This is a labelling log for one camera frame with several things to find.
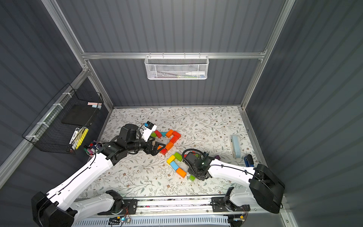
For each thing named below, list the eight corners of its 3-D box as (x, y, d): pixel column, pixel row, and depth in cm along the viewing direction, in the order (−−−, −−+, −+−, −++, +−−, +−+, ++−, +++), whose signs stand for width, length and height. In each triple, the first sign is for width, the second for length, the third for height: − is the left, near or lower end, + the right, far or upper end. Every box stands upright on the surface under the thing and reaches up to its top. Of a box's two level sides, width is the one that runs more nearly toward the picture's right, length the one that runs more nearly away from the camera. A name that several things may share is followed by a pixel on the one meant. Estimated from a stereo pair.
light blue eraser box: (232, 158, 93) (234, 155, 89) (230, 138, 103) (232, 134, 98) (241, 159, 93) (244, 155, 88) (238, 139, 102) (240, 135, 98)
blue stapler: (246, 167, 89) (248, 163, 85) (243, 157, 93) (245, 154, 89) (251, 167, 89) (254, 163, 85) (248, 157, 93) (251, 154, 89)
